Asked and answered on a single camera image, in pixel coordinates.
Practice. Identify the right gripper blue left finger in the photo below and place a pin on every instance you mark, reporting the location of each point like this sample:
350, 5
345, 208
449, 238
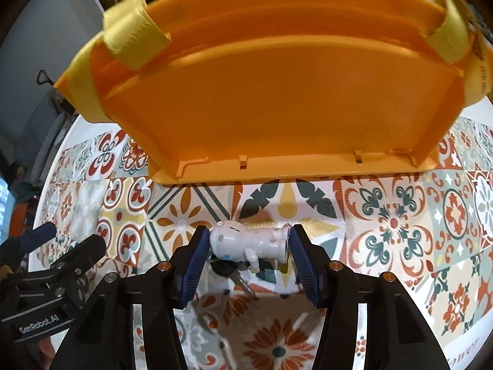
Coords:
196, 254

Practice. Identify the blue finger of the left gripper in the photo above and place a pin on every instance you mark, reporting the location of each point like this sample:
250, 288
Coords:
77, 261
33, 239

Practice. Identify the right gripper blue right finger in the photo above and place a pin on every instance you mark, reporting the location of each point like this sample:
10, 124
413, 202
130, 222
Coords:
305, 256

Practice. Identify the white robot figurine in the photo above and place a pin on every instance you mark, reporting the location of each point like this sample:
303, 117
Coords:
232, 241

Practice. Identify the person left hand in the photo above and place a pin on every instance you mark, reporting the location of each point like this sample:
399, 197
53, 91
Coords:
46, 349

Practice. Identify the patterned tile table runner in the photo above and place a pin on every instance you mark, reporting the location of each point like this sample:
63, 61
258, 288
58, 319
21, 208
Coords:
431, 231

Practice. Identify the orange plastic crate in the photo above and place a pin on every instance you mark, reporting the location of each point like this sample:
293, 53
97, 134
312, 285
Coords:
230, 90

